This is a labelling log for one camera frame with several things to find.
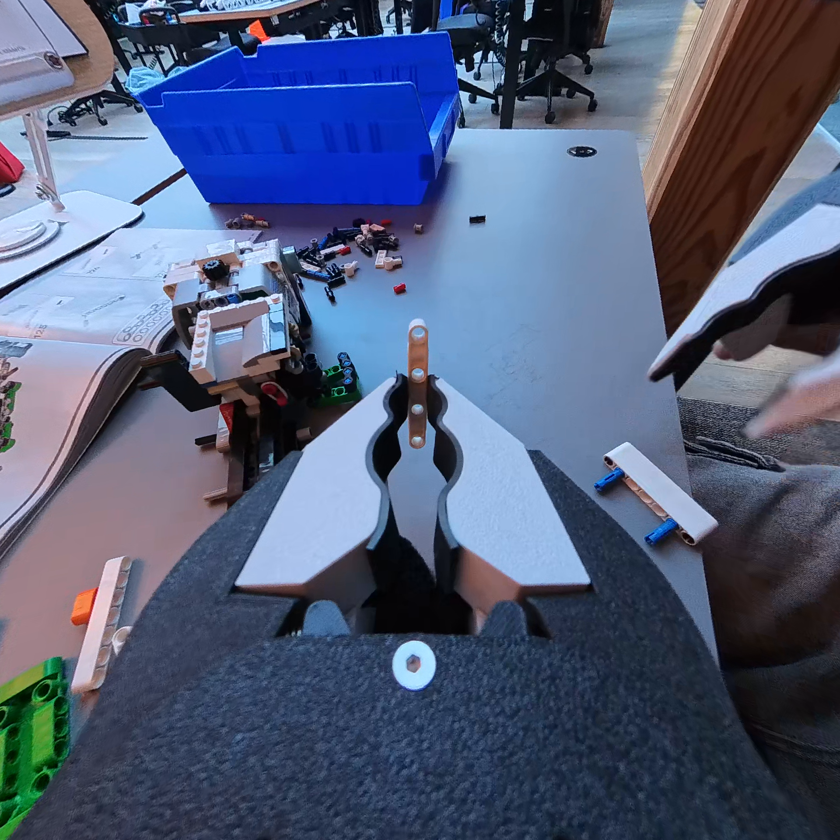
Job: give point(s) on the lego instruction booklet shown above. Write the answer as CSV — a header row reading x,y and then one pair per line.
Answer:
x,y
72,394

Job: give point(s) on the wooden post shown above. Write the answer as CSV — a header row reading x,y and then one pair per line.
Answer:
x,y
728,131

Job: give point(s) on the person's right hand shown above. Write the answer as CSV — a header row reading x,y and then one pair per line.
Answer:
x,y
800,400

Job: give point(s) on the person's grey pants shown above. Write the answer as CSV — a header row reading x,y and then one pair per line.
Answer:
x,y
774,590

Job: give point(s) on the black office chair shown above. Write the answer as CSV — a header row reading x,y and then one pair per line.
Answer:
x,y
551,59

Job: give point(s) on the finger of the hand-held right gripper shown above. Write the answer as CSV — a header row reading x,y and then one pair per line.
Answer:
x,y
754,282

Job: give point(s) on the blue plastic bin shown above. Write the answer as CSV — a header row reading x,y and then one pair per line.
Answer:
x,y
302,131

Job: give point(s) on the white lego beam blue pins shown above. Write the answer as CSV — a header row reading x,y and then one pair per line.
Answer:
x,y
656,485

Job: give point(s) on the red object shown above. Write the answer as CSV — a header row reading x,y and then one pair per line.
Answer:
x,y
8,164

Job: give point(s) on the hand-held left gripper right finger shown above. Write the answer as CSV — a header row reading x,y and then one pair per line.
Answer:
x,y
512,525

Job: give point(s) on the grey and white lego model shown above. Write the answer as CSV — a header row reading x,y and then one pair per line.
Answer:
x,y
229,328

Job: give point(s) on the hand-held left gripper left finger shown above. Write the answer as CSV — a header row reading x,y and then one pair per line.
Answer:
x,y
315,518

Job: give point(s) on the white lego beam orange piece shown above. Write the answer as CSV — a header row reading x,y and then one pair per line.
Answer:
x,y
98,630

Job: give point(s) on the pile of small lego pieces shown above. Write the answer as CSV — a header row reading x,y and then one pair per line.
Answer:
x,y
348,253

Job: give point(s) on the small green lego piece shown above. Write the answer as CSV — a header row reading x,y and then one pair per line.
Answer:
x,y
338,387

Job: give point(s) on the white lego beam with holes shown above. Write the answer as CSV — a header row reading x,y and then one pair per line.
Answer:
x,y
418,348

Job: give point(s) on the large green lego frame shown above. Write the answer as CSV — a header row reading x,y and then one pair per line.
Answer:
x,y
29,728

